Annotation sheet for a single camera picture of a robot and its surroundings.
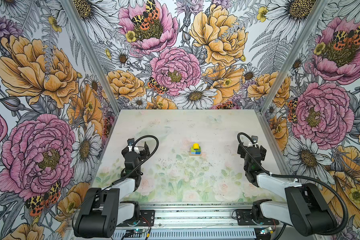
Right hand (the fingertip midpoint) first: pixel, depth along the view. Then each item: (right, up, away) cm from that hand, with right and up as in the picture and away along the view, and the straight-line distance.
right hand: (251, 148), depth 89 cm
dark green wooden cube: (-29, -2, +8) cm, 30 cm away
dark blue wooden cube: (-31, -4, +7) cm, 32 cm away
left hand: (-66, 0, 0) cm, 66 cm away
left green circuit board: (-62, -38, -17) cm, 75 cm away
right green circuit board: (0, -36, -17) cm, 40 cm away
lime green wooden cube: (-34, -2, +5) cm, 34 cm away
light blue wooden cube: (-33, -4, +7) cm, 34 cm away
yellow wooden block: (-32, +1, +3) cm, 32 cm away
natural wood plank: (-32, -6, +8) cm, 33 cm away
